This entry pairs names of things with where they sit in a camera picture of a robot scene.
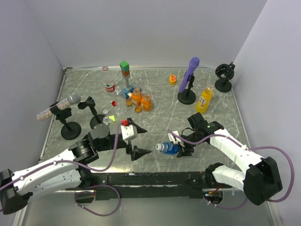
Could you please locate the empty black microphone stand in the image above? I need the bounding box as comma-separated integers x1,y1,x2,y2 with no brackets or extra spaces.
77,97,105,129

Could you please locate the tall orange bottle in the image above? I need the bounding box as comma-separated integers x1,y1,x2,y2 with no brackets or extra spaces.
131,88,142,106

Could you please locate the short orange bottle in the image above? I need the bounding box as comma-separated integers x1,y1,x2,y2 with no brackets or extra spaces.
141,94,152,111

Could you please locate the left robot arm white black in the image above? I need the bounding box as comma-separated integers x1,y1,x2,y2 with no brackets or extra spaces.
0,118,151,215

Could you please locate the black microphone stand centre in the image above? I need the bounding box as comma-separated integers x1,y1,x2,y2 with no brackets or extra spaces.
177,74,196,105

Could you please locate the yellow juice bottle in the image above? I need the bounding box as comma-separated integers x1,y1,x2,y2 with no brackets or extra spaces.
196,85,214,113

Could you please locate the purple cable loop below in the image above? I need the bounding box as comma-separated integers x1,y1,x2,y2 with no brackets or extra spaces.
74,185,122,217

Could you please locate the orange cap front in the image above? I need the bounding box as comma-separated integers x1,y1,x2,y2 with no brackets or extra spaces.
135,106,142,113

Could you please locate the yellow orange toy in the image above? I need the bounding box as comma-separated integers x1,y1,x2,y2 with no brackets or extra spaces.
168,74,177,85

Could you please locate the red label water bottle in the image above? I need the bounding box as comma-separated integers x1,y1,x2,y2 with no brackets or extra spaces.
102,65,115,92

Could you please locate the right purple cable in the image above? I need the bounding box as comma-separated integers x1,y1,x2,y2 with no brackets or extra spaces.
168,129,296,210

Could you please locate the black ring stand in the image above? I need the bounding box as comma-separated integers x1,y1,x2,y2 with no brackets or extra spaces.
214,62,235,93

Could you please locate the black stand holding microphone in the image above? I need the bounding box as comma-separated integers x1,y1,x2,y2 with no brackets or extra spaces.
49,102,81,140

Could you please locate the small clear bottle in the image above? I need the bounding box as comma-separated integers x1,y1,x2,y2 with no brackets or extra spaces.
115,86,126,99

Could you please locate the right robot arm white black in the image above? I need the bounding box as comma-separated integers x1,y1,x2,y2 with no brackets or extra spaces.
180,113,283,205

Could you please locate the colourful block tower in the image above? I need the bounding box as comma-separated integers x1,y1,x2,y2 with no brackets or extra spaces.
119,61,141,99

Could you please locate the clear plastic bottle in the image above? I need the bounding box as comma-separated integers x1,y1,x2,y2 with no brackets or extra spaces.
103,116,111,125

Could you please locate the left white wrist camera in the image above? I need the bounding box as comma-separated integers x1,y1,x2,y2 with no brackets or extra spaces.
120,120,138,143

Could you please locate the purple microphone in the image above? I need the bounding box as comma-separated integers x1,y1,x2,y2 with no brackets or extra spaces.
179,56,200,93

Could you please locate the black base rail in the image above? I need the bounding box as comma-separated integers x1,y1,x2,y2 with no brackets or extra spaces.
68,171,230,201

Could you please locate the blue label water bottle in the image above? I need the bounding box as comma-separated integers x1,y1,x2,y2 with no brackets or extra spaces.
155,142,179,155

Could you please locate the silver glitter microphone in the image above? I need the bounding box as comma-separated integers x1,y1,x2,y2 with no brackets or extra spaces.
36,93,81,121

